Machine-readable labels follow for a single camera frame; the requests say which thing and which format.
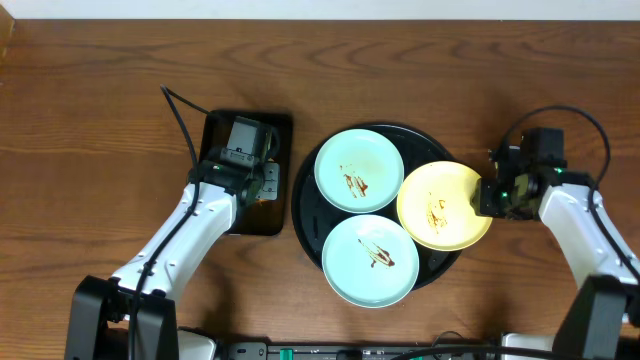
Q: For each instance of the yellow plate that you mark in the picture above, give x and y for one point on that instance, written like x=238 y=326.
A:
x=434 y=206

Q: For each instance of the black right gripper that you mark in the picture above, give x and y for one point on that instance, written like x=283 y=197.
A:
x=486 y=206

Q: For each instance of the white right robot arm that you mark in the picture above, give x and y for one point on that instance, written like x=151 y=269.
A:
x=533 y=183

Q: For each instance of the mint plate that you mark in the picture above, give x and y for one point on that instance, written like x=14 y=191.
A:
x=370 y=261
x=359 y=171

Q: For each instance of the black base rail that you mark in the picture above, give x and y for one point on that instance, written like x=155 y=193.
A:
x=311 y=351

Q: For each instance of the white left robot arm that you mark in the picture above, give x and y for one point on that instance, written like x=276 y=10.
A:
x=132 y=314

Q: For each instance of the black rectangular tray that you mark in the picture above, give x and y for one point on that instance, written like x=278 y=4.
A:
x=266 y=220

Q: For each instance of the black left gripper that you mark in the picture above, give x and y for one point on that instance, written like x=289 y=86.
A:
x=270 y=181

